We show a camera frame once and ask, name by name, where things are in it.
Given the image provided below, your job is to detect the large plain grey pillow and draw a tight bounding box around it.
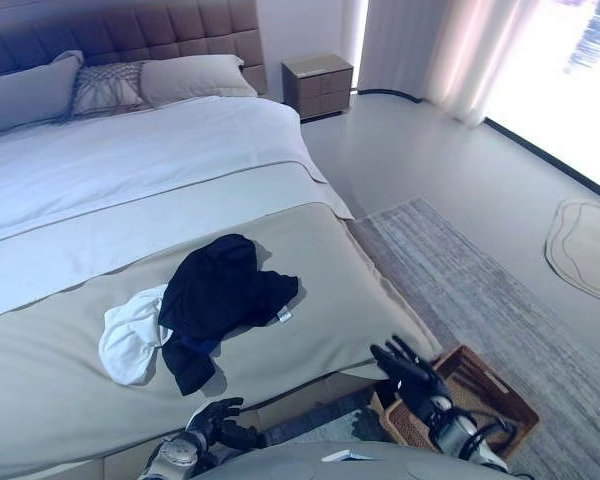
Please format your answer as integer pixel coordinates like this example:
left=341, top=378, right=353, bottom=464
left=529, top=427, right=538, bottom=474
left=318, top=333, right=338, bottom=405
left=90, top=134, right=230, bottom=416
left=0, top=49, right=85, bottom=140

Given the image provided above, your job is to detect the brown tufted headboard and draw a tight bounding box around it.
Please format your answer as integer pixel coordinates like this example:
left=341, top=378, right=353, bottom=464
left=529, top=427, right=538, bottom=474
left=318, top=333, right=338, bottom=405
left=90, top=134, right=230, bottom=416
left=0, top=0, right=269, bottom=96

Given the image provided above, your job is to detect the brown wooden nightstand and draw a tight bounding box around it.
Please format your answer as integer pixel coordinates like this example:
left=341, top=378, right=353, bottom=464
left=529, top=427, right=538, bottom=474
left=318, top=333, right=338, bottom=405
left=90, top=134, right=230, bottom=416
left=281, top=52, right=355, bottom=121

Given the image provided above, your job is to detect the black garment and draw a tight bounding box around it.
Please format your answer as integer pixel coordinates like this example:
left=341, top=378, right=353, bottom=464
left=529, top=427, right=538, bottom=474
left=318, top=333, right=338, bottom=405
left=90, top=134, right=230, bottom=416
left=157, top=233, right=300, bottom=397

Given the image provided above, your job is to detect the beige plain pillow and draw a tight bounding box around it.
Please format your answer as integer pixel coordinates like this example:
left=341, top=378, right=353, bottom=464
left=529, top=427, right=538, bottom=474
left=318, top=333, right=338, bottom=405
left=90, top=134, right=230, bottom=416
left=138, top=53, right=259, bottom=107

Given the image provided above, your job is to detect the white garment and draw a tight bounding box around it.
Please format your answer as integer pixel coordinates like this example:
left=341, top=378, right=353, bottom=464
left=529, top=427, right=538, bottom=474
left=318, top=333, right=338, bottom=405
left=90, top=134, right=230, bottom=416
left=98, top=283, right=172, bottom=386

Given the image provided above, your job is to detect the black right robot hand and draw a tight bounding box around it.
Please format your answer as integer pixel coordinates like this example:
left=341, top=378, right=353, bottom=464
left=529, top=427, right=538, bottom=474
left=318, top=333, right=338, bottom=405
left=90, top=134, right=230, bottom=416
left=369, top=334, right=452, bottom=417

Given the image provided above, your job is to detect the grey striped area rug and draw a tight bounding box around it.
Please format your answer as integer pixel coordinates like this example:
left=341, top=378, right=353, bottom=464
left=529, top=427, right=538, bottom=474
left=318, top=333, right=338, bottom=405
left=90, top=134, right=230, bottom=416
left=347, top=196, right=600, bottom=480

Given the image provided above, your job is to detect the grey robot torso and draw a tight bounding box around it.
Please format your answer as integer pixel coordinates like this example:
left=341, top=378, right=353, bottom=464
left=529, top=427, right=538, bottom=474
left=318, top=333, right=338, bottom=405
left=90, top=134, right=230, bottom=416
left=189, top=440, right=524, bottom=480

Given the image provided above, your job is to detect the white sheer curtain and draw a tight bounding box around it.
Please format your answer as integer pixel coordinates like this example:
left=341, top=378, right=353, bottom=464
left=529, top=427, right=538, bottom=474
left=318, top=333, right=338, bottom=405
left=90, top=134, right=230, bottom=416
left=355, top=0, right=542, bottom=126

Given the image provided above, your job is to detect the brown wicker basket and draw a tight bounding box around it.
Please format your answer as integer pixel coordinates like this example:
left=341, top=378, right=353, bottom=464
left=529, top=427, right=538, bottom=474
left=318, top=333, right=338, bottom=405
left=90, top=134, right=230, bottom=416
left=370, top=344, right=540, bottom=458

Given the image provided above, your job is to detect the patterned decorative cushion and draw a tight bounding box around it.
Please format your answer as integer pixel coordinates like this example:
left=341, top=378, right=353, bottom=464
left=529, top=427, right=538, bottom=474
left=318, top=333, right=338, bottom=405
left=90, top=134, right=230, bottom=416
left=71, top=60, right=154, bottom=119

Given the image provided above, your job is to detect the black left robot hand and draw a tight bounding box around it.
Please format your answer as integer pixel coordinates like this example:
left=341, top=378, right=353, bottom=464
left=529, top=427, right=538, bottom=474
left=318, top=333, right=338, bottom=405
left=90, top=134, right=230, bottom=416
left=185, top=396, right=268, bottom=450

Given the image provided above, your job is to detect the bed with beige cover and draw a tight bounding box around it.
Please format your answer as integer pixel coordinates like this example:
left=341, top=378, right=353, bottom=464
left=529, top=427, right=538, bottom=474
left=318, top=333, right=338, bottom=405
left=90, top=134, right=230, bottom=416
left=0, top=94, right=444, bottom=480

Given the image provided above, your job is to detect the small beige irregular rug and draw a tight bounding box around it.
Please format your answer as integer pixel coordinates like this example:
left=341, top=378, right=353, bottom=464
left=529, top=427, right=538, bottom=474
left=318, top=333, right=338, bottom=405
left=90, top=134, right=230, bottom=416
left=544, top=198, right=600, bottom=306

